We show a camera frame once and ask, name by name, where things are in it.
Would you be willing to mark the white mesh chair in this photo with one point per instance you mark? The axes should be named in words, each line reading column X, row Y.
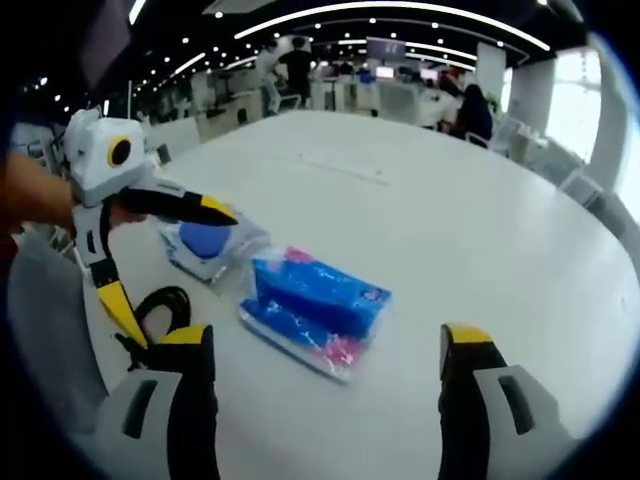
column 582, row 186
column 510, row 137

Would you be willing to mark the curved ceiling light strip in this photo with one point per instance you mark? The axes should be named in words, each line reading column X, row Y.
column 400, row 15

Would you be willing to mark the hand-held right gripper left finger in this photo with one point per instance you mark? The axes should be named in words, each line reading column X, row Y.
column 155, row 425

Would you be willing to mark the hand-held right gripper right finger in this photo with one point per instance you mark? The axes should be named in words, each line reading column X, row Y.
column 500, row 425

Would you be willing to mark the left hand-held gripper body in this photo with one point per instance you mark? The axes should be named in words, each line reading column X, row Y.
column 100, row 160

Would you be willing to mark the grey mesh chair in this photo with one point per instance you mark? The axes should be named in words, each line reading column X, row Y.
column 50, row 340

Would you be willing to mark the hanging display screen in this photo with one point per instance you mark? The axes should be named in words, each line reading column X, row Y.
column 107, row 40

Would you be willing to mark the large window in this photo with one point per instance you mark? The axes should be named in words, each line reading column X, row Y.
column 580, row 115

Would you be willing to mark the blue tissue pack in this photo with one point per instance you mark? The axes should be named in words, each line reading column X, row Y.
column 310, row 302

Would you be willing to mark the white table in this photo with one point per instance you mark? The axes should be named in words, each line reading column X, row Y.
column 450, row 240

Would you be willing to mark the blue pad plastic package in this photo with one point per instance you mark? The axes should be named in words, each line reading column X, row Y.
column 205, row 242

